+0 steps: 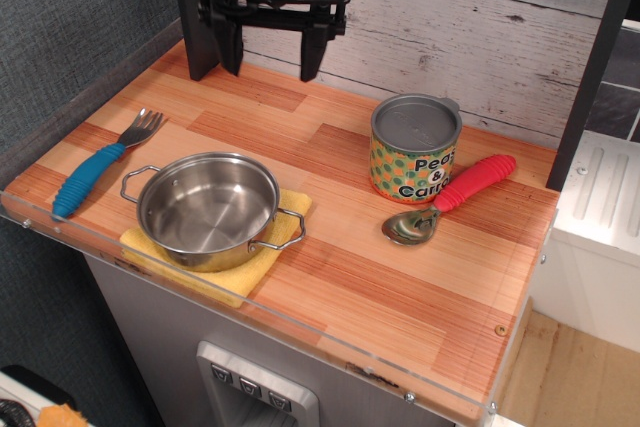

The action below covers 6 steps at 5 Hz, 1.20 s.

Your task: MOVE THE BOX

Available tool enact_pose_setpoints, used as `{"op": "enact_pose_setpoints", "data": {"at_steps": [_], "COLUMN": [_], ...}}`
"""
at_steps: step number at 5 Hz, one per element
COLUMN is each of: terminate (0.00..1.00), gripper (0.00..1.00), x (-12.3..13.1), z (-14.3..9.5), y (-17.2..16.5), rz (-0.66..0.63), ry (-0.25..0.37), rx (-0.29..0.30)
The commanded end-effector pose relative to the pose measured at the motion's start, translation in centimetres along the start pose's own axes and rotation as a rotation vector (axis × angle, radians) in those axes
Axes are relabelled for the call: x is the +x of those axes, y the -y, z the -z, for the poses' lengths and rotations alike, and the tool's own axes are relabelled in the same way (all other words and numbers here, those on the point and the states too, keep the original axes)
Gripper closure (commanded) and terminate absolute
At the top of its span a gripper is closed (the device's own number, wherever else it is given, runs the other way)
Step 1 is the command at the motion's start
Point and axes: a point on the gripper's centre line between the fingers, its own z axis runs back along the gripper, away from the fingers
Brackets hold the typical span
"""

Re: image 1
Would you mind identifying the white toy sink unit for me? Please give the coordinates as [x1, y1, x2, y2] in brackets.
[529, 132, 639, 351]

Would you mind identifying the red handled spoon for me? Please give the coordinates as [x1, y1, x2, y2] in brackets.
[381, 154, 517, 246]

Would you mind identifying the blue handled fork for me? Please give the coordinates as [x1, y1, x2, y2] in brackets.
[52, 109, 164, 218]

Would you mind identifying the stainless steel pot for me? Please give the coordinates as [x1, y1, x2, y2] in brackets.
[120, 152, 306, 272]

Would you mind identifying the orange and black object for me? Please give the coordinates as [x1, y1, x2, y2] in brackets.
[1, 365, 91, 427]

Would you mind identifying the dark post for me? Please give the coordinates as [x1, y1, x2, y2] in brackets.
[178, 0, 219, 81]
[546, 0, 631, 192]

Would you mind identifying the clear acrylic edge guard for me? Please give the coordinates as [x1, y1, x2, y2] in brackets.
[1, 193, 498, 426]

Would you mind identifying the dark left post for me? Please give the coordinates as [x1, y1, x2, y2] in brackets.
[178, 0, 219, 81]

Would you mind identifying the dark right post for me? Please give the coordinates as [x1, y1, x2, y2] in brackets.
[546, 0, 631, 192]

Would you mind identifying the yellow cloth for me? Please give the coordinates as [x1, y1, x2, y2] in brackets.
[119, 189, 312, 308]

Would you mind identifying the silver dispenser panel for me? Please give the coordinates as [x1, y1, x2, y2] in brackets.
[196, 341, 320, 426]

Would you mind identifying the grey toy fridge cabinet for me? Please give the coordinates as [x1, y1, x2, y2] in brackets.
[86, 256, 451, 426]

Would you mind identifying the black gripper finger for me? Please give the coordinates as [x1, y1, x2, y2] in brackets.
[213, 19, 244, 76]
[300, 23, 330, 82]

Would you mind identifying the peas and carrots can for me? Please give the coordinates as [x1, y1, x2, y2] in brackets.
[369, 93, 462, 205]

